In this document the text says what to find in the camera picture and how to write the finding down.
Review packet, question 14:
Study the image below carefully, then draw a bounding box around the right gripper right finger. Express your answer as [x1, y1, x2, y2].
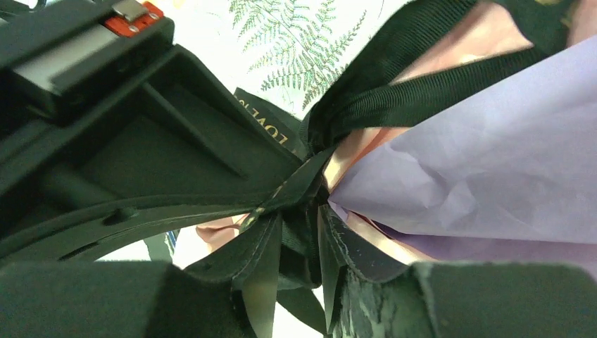
[318, 205, 597, 338]

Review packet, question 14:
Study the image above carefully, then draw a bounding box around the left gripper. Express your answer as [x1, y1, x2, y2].
[1, 1, 301, 234]

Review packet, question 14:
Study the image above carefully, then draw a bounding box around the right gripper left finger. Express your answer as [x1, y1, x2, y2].
[1, 214, 282, 337]

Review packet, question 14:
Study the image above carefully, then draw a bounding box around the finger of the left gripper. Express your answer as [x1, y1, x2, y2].
[1, 194, 261, 265]

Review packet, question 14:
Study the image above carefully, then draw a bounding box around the black strap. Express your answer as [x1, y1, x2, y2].
[142, 0, 579, 337]

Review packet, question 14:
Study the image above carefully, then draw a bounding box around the floral table cloth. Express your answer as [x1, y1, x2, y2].
[95, 0, 411, 338]

